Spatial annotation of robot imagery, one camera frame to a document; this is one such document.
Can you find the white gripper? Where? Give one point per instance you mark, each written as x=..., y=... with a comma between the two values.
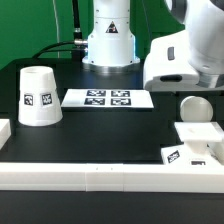
x=166, y=68

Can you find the white lamp bulb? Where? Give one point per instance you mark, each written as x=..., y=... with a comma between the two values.
x=196, y=109

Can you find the white lamp base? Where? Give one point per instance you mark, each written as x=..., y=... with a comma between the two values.
x=197, y=139

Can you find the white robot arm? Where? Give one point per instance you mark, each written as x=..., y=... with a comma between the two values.
x=191, y=57

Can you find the white lamp shade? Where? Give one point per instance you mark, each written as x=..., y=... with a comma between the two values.
x=39, y=104

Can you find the white marker sheet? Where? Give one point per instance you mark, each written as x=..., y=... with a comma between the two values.
x=107, y=98

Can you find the white left fence piece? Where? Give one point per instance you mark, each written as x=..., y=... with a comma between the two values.
x=5, y=131

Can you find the white front fence rail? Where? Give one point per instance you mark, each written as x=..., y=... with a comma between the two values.
x=110, y=177

